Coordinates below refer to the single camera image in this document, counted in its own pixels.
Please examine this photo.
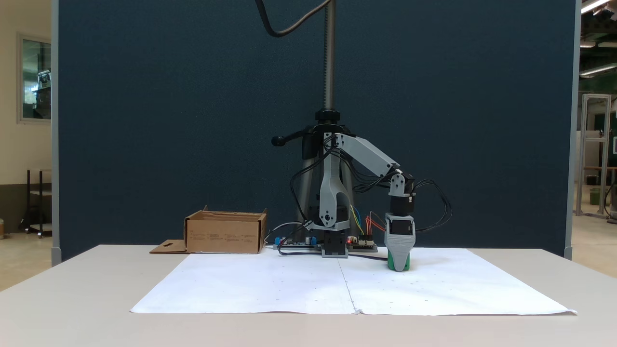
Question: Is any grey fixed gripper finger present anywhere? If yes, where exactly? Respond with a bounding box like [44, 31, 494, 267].
[386, 235, 416, 272]

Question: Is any blue power circuit board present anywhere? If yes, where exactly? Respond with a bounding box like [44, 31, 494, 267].
[273, 235, 322, 251]

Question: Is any dark blue partition panel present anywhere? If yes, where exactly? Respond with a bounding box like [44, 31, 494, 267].
[52, 0, 581, 267]

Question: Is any white paper sheet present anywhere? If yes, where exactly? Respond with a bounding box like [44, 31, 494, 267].
[130, 247, 577, 316]

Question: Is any brown cardboard box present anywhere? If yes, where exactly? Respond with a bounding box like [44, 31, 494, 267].
[149, 206, 268, 255]

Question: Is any black camera tripod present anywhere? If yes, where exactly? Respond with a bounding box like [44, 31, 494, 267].
[271, 0, 358, 244]

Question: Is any black forearm servo cable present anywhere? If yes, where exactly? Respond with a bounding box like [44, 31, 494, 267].
[288, 135, 402, 228]

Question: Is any black camera cable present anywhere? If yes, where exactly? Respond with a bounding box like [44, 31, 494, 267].
[255, 0, 333, 38]

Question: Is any aluminium profile frame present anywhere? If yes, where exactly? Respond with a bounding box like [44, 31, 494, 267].
[576, 93, 613, 218]

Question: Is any green die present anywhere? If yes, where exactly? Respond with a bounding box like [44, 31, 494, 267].
[388, 249, 412, 272]

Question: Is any black gripper servo cable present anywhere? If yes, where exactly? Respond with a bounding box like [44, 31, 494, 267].
[414, 179, 453, 234]

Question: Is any framed window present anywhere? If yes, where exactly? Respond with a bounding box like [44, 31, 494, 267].
[17, 33, 52, 124]

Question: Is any controller circuit board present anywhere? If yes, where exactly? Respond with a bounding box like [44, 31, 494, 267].
[348, 235, 378, 253]

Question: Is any ceiling strip light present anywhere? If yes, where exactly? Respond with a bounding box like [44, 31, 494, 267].
[580, 63, 617, 78]
[581, 0, 612, 14]

